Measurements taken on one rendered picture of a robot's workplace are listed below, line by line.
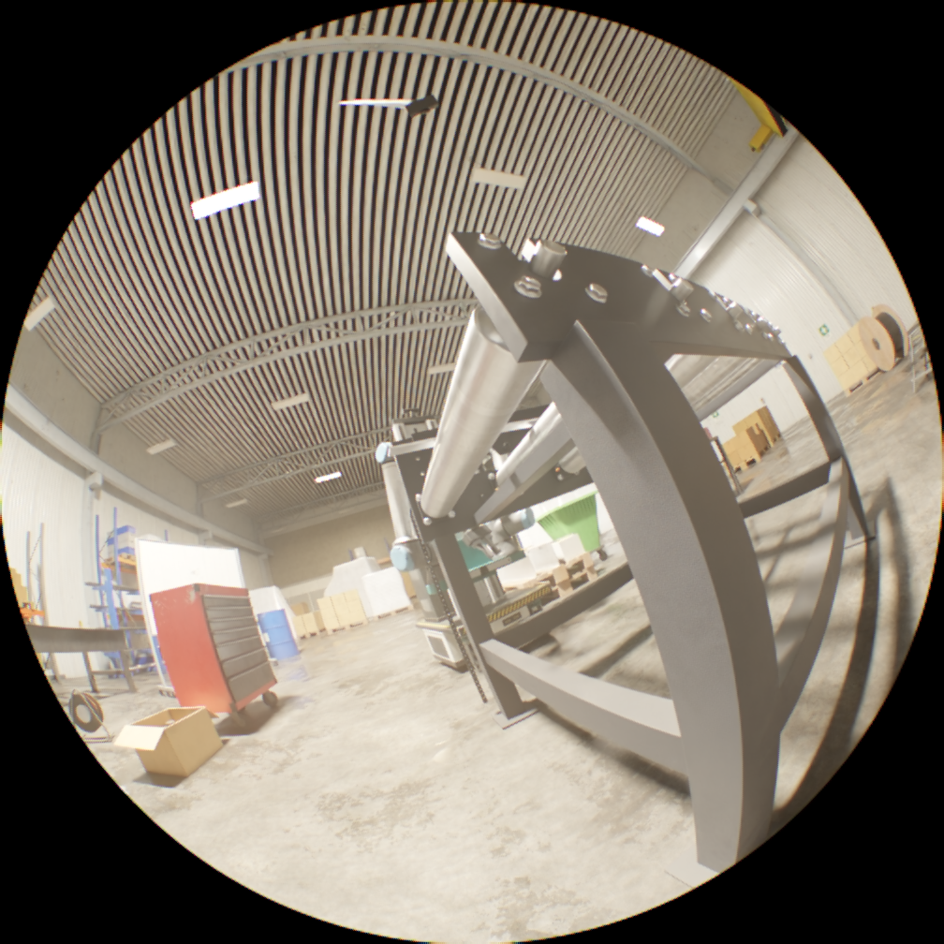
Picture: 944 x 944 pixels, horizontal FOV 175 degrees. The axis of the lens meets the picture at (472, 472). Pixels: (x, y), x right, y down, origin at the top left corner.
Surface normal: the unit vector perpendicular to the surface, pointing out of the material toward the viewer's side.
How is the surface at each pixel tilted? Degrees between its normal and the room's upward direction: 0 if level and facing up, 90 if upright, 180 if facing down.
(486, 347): 116
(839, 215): 90
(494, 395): 149
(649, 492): 90
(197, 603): 90
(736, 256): 90
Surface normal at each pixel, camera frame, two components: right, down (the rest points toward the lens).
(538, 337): 0.22, -0.37
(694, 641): -0.91, 0.26
